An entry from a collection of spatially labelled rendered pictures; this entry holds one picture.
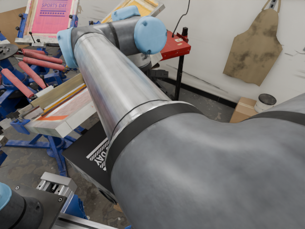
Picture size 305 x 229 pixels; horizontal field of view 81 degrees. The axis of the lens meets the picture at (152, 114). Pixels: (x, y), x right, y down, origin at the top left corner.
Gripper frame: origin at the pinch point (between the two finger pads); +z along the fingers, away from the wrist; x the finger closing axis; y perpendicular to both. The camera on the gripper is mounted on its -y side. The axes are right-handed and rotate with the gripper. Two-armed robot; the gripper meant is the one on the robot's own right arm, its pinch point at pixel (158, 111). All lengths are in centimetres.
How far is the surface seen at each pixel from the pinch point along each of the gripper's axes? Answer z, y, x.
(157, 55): -10.9, -26.4, -14.8
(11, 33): -28, -121, -478
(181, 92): 122, -190, -109
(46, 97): -2, 9, -74
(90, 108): -10.4, 16.4, -14.7
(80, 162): 38, 20, -58
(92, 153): 39, 11, -57
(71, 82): -2, -9, -74
